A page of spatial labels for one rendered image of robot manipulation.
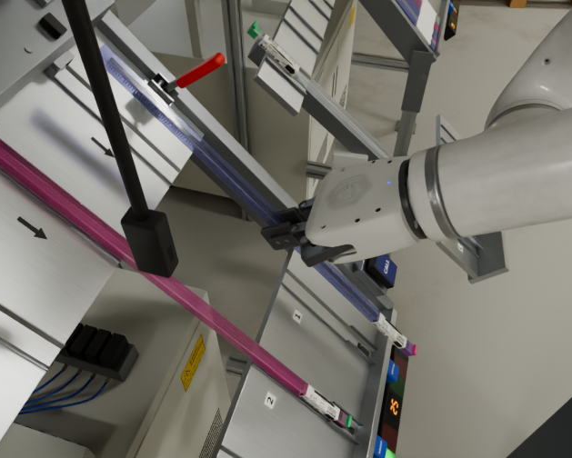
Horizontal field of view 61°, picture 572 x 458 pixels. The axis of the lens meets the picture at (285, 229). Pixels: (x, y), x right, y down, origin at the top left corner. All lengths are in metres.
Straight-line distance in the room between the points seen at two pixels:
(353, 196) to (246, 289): 1.21
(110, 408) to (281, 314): 0.35
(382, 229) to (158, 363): 0.51
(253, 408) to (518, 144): 0.36
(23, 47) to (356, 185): 0.30
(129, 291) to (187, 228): 0.94
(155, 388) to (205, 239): 1.04
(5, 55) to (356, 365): 0.52
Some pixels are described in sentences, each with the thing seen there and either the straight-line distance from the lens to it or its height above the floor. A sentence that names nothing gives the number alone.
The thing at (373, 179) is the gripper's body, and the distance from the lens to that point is 0.46.
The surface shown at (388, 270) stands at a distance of 0.71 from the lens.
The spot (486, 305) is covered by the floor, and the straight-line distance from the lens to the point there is 1.73.
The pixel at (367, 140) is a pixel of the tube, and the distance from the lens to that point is 0.71.
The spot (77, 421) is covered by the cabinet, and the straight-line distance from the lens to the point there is 0.83.
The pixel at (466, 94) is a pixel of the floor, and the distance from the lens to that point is 2.65.
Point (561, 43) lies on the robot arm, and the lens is 0.47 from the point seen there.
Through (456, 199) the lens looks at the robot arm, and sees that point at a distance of 0.41.
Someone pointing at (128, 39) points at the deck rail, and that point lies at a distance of 0.58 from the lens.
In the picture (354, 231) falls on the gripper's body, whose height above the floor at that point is 1.02.
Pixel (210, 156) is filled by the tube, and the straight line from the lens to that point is 0.49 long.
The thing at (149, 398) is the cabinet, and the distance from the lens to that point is 0.81.
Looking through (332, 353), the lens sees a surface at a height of 0.78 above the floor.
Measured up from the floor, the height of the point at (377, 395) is 0.73.
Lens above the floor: 1.35
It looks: 48 degrees down
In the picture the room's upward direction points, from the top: straight up
